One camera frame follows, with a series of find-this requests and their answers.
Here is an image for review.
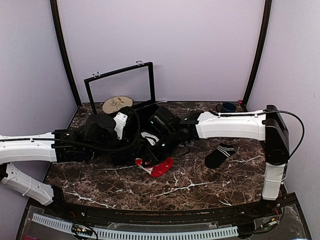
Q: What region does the white slotted cable duct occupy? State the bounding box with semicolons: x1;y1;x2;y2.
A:
31;213;239;240

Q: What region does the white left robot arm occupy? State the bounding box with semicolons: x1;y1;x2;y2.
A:
0;112;148;218

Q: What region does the black curved front rail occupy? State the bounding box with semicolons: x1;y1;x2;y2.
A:
23;193;304;226

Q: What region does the dark blue mug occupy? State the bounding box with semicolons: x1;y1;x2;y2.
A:
215;102;237;113

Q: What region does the black striped sock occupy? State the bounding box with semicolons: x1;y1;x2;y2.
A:
204;143;236;169

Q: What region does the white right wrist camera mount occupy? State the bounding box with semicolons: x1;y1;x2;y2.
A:
141;131;159;146

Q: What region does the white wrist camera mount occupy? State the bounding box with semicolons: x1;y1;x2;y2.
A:
141;131;159;146
113;112;128;140

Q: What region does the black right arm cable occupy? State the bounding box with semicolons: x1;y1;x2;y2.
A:
219;110;306;161

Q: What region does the black glass-lid display case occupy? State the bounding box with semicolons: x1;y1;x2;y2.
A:
83;60;181;141

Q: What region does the left black frame post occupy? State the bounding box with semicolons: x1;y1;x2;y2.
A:
50;0;82;108

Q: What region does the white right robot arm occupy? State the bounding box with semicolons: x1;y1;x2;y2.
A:
141;105;290;217

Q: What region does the round beige decorated plate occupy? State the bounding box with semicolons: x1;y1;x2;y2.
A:
102;96;133;114

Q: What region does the red white sock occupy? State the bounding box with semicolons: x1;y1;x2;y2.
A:
135;157;174;178

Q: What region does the right black frame post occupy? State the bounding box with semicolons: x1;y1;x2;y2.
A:
241;0;272;109

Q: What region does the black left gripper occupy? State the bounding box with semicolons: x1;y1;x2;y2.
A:
86;134;146;161

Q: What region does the black frame post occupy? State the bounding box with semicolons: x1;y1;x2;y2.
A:
50;0;82;108
241;0;272;109

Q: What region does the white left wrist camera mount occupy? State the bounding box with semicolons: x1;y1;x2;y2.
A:
113;112;128;140

